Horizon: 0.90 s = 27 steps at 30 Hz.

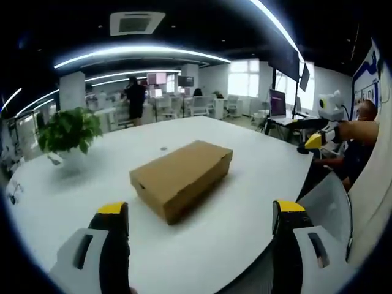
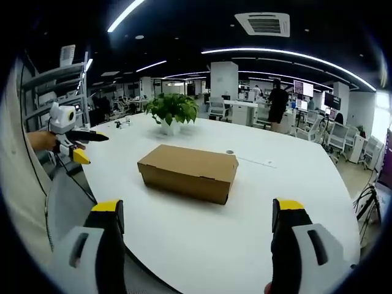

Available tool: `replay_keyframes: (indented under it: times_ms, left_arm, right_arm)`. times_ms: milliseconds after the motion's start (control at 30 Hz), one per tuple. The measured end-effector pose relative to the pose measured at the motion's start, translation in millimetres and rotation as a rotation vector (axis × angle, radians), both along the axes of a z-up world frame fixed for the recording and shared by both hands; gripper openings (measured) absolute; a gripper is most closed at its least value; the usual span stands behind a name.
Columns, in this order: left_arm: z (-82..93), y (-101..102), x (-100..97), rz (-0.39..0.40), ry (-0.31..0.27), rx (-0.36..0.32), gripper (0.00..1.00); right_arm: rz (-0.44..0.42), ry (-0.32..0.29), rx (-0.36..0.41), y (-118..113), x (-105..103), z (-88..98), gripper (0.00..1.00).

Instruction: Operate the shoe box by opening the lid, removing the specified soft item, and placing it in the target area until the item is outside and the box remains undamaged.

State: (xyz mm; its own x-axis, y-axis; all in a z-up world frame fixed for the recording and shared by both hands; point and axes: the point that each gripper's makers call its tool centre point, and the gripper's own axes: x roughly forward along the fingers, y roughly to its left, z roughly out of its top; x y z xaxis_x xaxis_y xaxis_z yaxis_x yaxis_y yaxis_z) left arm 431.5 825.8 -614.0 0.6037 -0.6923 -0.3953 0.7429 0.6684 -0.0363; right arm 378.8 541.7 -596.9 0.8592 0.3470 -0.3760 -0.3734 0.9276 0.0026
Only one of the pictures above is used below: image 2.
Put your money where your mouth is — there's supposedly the white office desk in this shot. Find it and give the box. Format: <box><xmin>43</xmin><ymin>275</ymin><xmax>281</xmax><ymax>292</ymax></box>
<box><xmin>222</xmin><ymin>99</ymin><xmax>260</xmax><ymax>127</ymax></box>

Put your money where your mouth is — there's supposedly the white plant pot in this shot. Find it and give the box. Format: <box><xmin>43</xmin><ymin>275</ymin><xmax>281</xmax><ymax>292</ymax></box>
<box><xmin>159</xmin><ymin>118</ymin><xmax>181</xmax><ymax>135</ymax></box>

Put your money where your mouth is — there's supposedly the white mesh office chair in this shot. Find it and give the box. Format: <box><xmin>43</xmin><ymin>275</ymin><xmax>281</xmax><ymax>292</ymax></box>
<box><xmin>326</xmin><ymin>121</ymin><xmax>350</xmax><ymax>163</ymax></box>

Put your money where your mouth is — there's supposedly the green potted plant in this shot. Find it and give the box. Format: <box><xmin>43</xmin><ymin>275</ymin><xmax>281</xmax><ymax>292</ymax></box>
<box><xmin>144</xmin><ymin>92</ymin><xmax>200</xmax><ymax>124</ymax></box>

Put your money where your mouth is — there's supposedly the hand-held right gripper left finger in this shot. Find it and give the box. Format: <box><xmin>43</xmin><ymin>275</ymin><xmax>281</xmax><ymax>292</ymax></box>
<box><xmin>53</xmin><ymin>198</ymin><xmax>126</xmax><ymax>294</ymax></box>

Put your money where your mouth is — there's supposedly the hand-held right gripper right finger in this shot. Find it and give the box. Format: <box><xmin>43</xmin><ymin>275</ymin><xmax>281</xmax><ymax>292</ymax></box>
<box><xmin>270</xmin><ymin>197</ymin><xmax>353</xmax><ymax>294</ymax></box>

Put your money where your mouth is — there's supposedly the person's left hand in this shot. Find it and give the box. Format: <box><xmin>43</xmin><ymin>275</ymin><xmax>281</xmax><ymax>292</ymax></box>
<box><xmin>26</xmin><ymin>130</ymin><xmax>59</xmax><ymax>151</ymax></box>

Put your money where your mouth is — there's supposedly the brown cardboard shoe box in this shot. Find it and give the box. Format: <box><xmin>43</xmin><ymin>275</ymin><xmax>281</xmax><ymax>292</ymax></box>
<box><xmin>137</xmin><ymin>144</ymin><xmax>239</xmax><ymax>205</ymax></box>

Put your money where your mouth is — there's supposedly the grey metal shelf rack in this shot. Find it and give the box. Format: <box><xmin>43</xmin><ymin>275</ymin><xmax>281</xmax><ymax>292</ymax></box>
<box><xmin>20</xmin><ymin>51</ymin><xmax>91</xmax><ymax>135</ymax></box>

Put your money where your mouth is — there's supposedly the ceiling air conditioner vent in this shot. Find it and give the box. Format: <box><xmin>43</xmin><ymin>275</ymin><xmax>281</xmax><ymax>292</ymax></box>
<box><xmin>234</xmin><ymin>12</ymin><xmax>291</xmax><ymax>38</ymax></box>

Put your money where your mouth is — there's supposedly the person's beige clothing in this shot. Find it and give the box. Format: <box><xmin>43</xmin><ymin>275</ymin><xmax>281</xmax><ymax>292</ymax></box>
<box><xmin>0</xmin><ymin>61</ymin><xmax>55</xmax><ymax>264</ymax></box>

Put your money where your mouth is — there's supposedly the black cable bundle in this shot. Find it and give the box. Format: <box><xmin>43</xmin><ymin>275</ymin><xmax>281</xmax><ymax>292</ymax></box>
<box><xmin>352</xmin><ymin>183</ymin><xmax>383</xmax><ymax>246</ymax></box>

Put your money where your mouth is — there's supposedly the wall display screen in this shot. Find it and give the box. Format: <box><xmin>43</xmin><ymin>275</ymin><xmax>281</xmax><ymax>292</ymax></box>
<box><xmin>292</xmin><ymin>79</ymin><xmax>315</xmax><ymax>97</ymax></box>

